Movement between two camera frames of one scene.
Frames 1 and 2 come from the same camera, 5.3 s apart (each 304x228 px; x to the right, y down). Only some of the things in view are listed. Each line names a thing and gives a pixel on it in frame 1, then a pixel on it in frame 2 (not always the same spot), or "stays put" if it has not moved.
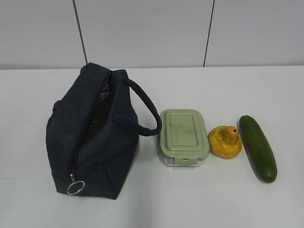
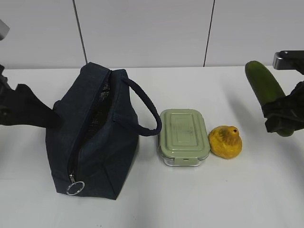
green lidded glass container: (184, 140) stays put
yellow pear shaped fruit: (224, 141) stays put
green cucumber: (259, 149) -> (265, 87)
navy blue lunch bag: (92, 132) stays put
